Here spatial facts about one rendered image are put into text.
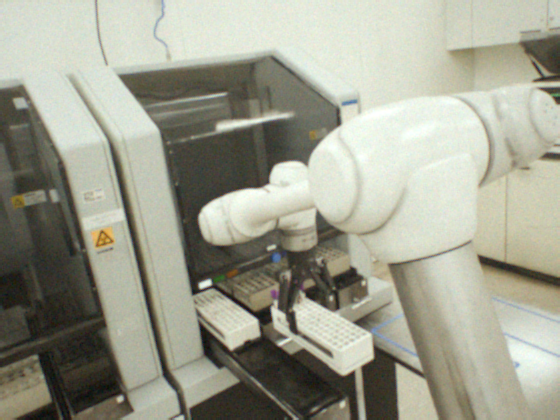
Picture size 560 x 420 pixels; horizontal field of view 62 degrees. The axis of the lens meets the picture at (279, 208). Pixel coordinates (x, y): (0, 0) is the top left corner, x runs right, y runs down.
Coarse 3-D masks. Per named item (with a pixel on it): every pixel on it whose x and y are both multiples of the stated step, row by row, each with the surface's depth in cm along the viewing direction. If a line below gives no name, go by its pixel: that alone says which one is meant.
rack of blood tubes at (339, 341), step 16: (304, 304) 128; (304, 320) 120; (320, 320) 119; (336, 320) 119; (288, 336) 124; (304, 336) 123; (320, 336) 112; (336, 336) 111; (352, 336) 110; (368, 336) 109; (320, 352) 112; (336, 352) 106; (352, 352) 107; (368, 352) 110; (336, 368) 108; (352, 368) 108
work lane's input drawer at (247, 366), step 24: (264, 336) 135; (240, 360) 125; (264, 360) 126; (288, 360) 125; (264, 384) 115; (288, 384) 115; (312, 384) 114; (288, 408) 107; (312, 408) 104; (336, 408) 107
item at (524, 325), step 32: (384, 320) 134; (512, 320) 126; (544, 320) 124; (384, 352) 121; (416, 352) 118; (512, 352) 113; (544, 352) 112; (352, 384) 138; (544, 384) 102; (544, 416) 93
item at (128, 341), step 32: (32, 96) 125; (64, 96) 126; (64, 128) 115; (96, 128) 118; (64, 160) 111; (96, 160) 115; (96, 192) 116; (96, 256) 119; (128, 256) 123; (128, 288) 125; (128, 320) 127; (128, 352) 128; (128, 384) 130; (160, 384) 133; (64, 416) 124; (128, 416) 122; (160, 416) 127
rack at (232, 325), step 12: (204, 300) 150; (216, 300) 150; (228, 300) 148; (204, 312) 143; (216, 312) 142; (228, 312) 141; (240, 312) 140; (204, 324) 144; (216, 324) 135; (228, 324) 134; (240, 324) 134; (252, 324) 133; (216, 336) 138; (228, 336) 130; (240, 336) 131; (252, 336) 134
